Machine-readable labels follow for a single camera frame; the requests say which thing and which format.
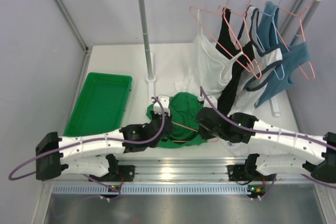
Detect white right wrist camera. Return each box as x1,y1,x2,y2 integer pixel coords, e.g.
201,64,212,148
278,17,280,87
198,95,218,108

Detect teal tank top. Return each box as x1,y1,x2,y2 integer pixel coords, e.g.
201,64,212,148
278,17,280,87
256,1,311,107

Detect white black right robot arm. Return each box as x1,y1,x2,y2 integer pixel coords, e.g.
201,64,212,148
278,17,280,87
196,108,335,184

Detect green tank top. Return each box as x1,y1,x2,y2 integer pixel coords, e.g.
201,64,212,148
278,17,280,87
158,92,207,149

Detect pink hanger with black top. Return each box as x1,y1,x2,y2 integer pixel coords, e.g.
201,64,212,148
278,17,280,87
219,0,263,79

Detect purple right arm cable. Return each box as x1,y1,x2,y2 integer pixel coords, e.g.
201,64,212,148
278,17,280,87
199,86,336,189

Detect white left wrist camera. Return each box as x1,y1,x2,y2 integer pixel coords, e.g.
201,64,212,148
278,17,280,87
152,95,171,116

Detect white navy-trimmed tank top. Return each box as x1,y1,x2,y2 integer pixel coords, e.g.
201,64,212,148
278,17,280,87
228,5,282,116

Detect white rack left foot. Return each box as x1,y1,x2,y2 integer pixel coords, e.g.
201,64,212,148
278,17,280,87
145,50,156,102

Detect aluminium mounting rail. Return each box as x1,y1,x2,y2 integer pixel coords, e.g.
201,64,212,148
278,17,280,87
117,157,245,184

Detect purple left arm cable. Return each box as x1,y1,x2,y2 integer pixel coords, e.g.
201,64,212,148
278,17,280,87
8,97,166,182

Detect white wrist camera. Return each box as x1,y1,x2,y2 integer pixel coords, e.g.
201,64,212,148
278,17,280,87
152,95,171,116
198,95,218,108

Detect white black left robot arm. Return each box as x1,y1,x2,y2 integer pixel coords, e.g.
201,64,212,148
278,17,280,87
35,113,173,181

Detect white rack foot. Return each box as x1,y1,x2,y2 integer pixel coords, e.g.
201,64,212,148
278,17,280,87
269,96,281,118
145,50,156,102

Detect perforated grey cable duct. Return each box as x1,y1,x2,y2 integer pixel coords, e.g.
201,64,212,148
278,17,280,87
52,183,265,195

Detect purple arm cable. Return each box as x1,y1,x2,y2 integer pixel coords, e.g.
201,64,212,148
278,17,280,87
8,97,166,182
199,86,336,189

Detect green plastic tray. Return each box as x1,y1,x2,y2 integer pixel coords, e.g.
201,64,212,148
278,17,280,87
64,72,132,137

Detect white camisole top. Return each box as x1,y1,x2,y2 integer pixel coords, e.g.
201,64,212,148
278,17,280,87
174,24,243,98

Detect pink hanger with camisole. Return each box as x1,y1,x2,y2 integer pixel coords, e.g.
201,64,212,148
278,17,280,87
190,0,262,79

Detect black tank top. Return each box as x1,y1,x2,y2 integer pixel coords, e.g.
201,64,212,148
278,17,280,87
215,9,255,115

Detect white rack right foot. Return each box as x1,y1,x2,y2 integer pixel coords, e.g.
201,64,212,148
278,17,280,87
269,96,281,118

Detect blue hanger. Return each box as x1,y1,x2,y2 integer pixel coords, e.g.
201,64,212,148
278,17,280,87
256,0,287,80

